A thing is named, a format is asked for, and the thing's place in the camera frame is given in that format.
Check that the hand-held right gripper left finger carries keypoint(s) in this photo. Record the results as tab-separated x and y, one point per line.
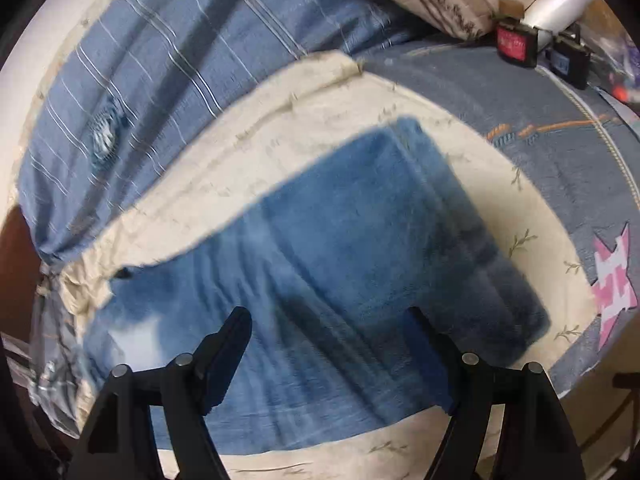
226	362

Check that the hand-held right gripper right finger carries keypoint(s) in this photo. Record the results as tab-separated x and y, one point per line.
426	357

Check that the blue denim pants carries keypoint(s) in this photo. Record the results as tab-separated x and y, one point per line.
325	240

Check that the brown wooden headboard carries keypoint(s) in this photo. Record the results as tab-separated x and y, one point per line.
17	270

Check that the cream leaf print blanket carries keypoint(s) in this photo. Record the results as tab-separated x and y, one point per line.
300	120

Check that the blue plaid quilt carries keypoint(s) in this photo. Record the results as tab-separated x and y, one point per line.
175	60

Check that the blue and black device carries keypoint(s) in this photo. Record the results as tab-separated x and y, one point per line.
565	62

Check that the red and black device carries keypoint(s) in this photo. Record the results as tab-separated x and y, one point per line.
515	42

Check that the clear plastic bag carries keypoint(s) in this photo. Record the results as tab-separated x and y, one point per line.
615	50

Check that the white plastic roll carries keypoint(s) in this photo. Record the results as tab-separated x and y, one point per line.
560	0

